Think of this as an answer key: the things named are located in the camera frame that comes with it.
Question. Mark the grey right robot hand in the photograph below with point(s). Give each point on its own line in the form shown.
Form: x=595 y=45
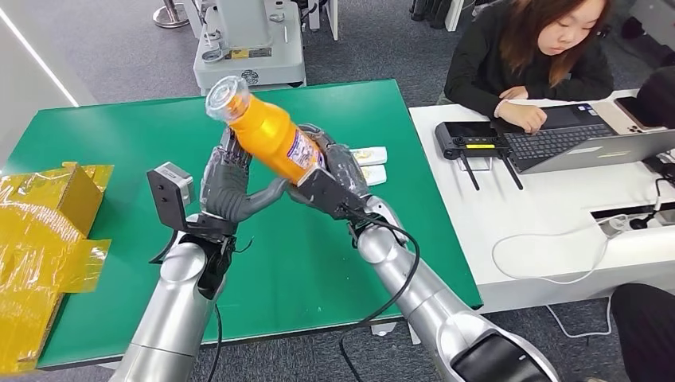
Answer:
x=345 y=166

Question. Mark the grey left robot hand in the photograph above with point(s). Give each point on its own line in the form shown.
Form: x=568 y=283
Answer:
x=227 y=190

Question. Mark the orange bottle with clear cap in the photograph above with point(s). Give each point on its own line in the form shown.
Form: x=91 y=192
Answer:
x=269 y=137

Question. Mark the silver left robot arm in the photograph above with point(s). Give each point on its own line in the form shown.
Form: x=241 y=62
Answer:
x=168 y=316

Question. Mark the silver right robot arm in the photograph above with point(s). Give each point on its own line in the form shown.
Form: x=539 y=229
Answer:
x=422 y=300

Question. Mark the white shampoo bottle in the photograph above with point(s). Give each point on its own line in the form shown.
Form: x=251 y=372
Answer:
x=374 y=156
x=377 y=175

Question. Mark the black controller with antennas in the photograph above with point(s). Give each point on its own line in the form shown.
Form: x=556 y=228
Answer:
x=469 y=134

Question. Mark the grey white machine base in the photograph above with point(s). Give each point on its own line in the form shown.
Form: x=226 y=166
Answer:
x=250 y=53

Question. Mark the clear controller stand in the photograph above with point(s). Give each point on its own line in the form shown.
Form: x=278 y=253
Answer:
x=488 y=164

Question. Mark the white furniture legs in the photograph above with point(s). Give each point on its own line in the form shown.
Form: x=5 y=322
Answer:
x=333 y=16

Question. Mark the person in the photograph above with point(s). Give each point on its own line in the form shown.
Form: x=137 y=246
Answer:
x=474 y=68

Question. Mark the white table foot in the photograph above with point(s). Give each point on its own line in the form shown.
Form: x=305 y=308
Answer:
x=382 y=329

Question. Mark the black items on floor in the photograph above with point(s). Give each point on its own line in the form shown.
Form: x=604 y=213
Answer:
x=428 y=11

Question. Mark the metal stanchion base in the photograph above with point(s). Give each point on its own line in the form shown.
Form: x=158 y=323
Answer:
x=170 y=18

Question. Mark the white furniture leg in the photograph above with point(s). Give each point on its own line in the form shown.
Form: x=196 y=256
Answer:
x=455 y=15

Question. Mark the cardboard box with yellow tape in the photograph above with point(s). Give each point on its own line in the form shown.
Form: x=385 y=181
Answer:
x=37 y=248

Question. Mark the silver laptop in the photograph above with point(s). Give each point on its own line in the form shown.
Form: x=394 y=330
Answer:
x=559 y=141

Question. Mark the rose gold smartphone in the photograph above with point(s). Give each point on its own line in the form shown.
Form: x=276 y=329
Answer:
x=611 y=113

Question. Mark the white power adapter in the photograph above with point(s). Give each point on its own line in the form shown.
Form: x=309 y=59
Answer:
x=613 y=225

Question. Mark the black device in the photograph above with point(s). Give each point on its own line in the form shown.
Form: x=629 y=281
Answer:
x=662 y=164

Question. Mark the person's head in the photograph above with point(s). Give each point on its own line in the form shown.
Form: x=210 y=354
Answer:
x=659 y=97

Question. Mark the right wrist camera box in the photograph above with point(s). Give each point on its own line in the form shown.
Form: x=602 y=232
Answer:
x=327 y=192

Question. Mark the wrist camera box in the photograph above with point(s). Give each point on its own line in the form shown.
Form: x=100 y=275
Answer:
x=168 y=192
x=327 y=192

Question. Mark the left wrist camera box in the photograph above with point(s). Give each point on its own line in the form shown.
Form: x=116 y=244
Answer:
x=168 y=192

